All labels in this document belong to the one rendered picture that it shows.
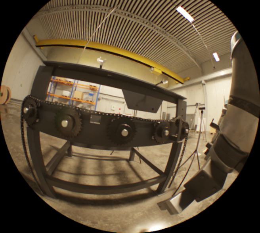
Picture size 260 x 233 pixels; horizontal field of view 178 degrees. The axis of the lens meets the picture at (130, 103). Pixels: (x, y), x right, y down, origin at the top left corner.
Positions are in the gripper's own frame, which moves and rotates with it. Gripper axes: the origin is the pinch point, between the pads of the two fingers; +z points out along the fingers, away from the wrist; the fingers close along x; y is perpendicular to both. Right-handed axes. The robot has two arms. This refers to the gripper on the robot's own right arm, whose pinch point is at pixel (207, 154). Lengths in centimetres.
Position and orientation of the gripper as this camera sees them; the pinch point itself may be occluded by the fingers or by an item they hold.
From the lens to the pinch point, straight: 58.1
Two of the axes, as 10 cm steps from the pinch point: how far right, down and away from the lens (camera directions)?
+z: -4.6, 8.8, 1.2
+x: 7.4, 3.1, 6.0
